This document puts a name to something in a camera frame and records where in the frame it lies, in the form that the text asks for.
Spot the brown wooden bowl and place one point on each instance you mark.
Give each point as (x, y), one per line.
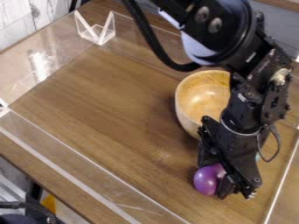
(202, 95)

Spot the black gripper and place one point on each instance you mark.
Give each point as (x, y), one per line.
(234, 150)

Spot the purple toy eggplant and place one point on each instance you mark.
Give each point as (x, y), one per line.
(208, 179)

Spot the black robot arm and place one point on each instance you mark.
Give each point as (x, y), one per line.
(224, 36)

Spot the clear acrylic corner bracket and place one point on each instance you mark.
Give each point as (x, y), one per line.
(98, 34)

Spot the clear acrylic tray wall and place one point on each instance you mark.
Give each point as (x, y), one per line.
(89, 126)

